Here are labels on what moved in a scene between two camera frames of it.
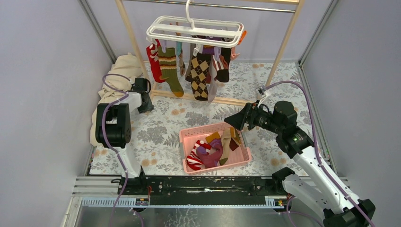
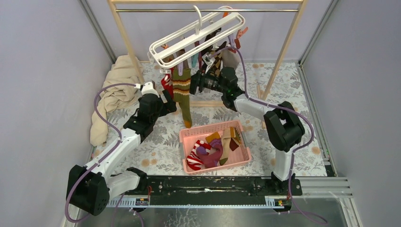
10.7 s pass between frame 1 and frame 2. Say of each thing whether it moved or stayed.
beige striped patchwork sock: stayed
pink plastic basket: stayed
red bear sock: moved
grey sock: moved
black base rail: stayed
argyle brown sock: moved
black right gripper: moved
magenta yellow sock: stayed
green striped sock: moved
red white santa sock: stayed
